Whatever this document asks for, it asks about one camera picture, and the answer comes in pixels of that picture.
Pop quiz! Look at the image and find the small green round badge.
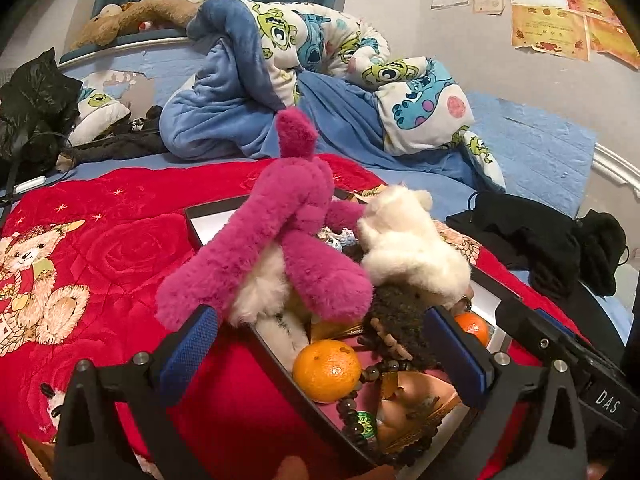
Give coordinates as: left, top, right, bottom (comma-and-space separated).
352, 410, 379, 442

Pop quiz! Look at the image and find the mandarin orange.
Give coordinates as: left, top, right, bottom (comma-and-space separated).
452, 312, 491, 348
292, 339, 362, 405

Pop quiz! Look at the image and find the black plastic bag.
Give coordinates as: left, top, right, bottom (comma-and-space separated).
0, 47, 84, 162

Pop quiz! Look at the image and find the blue cartoon printed blanket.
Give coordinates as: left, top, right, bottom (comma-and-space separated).
160, 0, 507, 195

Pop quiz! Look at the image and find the white charger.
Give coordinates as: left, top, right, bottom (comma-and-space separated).
14, 176, 49, 194

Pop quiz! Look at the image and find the red printed blanket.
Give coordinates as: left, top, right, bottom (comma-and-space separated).
0, 152, 591, 480

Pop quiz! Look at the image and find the white fluffy plush toy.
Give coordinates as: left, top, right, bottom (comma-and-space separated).
357, 185, 473, 306

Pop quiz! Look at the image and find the dark brown fuzzy plush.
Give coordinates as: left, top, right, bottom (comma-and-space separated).
345, 245, 451, 367

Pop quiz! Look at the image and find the cartoon printed pillow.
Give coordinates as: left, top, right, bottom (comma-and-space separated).
66, 72, 132, 147

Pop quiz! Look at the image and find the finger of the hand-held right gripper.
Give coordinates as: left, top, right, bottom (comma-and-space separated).
494, 295, 602, 387

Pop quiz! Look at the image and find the black box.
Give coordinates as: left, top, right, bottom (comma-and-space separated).
184, 187, 516, 476

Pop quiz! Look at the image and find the blue bed sheet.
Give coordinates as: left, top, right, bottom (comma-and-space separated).
55, 52, 632, 348

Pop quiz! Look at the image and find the brown plush toy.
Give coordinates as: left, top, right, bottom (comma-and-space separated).
67, 0, 207, 52

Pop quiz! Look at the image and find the row of wall certificates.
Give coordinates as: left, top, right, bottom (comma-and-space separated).
430, 0, 640, 70

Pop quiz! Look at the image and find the white bed frame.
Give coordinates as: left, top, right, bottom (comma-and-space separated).
57, 27, 640, 196

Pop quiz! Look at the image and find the black knit hat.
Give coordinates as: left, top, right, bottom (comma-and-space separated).
572, 210, 629, 298

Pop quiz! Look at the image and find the pink plush toy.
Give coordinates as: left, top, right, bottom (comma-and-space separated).
155, 107, 376, 331

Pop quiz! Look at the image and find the dark wooden bead bracelet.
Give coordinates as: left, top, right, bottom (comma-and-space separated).
339, 350, 433, 467

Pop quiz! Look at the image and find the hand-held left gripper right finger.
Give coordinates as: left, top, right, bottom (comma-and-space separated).
424, 305, 590, 480

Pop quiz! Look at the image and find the cream plush toy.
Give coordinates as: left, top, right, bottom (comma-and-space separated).
227, 247, 311, 366

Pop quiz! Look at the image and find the golden snack packet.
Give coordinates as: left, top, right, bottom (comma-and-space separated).
375, 370, 466, 456
312, 319, 372, 342

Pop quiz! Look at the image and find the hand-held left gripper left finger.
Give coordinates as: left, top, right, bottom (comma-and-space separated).
52, 304, 221, 480

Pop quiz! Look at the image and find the black cable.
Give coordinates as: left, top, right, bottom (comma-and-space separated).
0, 127, 77, 221

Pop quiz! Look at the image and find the black clothing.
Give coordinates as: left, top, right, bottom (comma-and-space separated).
445, 190, 582, 302

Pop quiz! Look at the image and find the dark brown cloth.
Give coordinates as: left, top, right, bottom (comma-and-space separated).
74, 129, 169, 162

